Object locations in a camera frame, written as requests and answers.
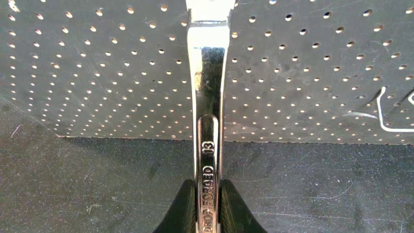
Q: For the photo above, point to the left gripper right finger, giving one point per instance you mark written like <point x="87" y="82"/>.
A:
<point x="234" y="213"/>

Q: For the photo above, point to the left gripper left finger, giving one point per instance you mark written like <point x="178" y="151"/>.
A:
<point x="184" y="213"/>

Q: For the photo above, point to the wrench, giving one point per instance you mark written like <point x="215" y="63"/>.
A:
<point x="208" y="161"/>

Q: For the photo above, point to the black pegboard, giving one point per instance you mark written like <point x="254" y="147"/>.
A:
<point x="97" y="64"/>

